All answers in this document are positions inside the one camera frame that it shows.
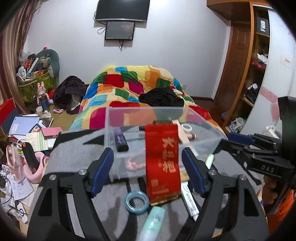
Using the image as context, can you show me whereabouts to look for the pink book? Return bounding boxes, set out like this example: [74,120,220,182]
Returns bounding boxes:
[41,127,63,139]

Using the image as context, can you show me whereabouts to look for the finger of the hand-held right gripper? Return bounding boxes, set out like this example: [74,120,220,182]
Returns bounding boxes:
[228,133,281,146]
[217,138,279,164]

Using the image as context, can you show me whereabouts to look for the green highlighter pen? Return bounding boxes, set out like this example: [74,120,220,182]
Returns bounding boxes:
[205,154,214,170]

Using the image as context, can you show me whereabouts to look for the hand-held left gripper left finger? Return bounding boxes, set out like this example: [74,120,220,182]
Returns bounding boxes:
[26,147,115,241]

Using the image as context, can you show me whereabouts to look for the clear plastic box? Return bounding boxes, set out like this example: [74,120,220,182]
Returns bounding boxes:
[105,106,228,182]

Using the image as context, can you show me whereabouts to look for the white toothpaste box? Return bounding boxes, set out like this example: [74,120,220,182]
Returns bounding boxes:
[180,182,200,217]

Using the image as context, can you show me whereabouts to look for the black storage box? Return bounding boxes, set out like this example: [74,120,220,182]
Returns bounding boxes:
[255,17,270,37]

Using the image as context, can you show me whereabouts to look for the black garment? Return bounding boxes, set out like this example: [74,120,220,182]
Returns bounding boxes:
[139,88,185,107]

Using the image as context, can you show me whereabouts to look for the pink beaded bracelet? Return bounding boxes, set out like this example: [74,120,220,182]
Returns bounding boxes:
[125,157,147,171]

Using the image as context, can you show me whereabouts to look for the colourful patchwork quilt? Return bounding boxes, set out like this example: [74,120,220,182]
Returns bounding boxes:
[69,65,226,139]

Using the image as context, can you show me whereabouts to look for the red box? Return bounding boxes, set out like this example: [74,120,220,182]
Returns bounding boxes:
[0,98,16,127]

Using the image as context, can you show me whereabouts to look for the black wall television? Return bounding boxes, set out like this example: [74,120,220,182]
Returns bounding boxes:
[96,0,151,23]

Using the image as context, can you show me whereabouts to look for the long pink box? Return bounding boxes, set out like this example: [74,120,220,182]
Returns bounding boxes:
[172,119,191,144]

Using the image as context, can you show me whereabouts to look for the pink curved hanger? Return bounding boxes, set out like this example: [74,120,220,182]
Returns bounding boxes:
[23,154,50,184]

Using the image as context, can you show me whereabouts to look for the grey black striped blanket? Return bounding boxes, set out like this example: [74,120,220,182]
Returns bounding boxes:
[28,127,264,241]

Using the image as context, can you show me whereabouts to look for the blue water bottle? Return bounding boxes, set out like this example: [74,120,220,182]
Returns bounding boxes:
[40,95,50,111]

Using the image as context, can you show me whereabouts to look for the mint green tube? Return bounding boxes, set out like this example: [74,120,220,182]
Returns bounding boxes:
[139,206,166,241]

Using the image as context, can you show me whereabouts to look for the white shoes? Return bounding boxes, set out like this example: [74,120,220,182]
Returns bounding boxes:
[228,117,245,133]

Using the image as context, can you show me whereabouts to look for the black orange tool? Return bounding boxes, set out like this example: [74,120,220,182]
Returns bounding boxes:
[23,142,40,174]

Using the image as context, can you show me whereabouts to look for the green storage bag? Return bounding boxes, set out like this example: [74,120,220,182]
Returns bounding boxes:
[18,72,56,102]

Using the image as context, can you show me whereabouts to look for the blue tape ring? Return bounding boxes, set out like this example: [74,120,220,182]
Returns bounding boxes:
[125,191,149,214]

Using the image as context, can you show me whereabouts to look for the person's right hand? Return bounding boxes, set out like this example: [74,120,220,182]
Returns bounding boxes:
[262,177,279,212]

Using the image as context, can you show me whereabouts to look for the brown striped curtain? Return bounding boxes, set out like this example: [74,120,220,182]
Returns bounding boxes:
[0,0,44,109]

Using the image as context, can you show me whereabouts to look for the red packet gold lettering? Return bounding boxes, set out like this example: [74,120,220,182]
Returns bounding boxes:
[144,124,181,202]

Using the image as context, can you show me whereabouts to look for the wooden wardrobe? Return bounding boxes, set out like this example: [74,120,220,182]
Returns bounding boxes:
[207,0,278,135]

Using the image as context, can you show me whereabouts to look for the person's right forearm orange sleeve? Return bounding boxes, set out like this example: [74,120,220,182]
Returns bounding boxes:
[266,181,296,232]

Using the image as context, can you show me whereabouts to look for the small black monitor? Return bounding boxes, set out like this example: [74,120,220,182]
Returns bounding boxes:
[105,21,136,41]

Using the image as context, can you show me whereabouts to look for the dark clothes pile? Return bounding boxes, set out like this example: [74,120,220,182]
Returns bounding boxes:
[53,75,88,114]

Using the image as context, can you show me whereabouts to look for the wooden door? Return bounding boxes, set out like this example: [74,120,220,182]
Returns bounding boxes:
[217,21,251,121]

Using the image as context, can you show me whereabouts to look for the grey green neck pillow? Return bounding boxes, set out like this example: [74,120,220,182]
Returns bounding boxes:
[28,49,60,79]

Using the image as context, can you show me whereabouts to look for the purple black bottle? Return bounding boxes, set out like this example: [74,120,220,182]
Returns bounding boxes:
[114,127,129,152]

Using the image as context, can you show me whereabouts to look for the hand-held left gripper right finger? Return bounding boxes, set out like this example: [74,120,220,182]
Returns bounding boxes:
[181,147,269,241]

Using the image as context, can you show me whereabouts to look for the blue white book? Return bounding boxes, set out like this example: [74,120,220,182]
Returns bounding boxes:
[9,116,40,136]

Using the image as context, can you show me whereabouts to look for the white wardrobe sliding door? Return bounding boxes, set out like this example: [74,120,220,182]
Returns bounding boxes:
[240,7,296,139]

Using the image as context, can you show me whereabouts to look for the pink rabbit toy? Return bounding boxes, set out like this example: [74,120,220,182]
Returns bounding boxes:
[37,82,49,100]

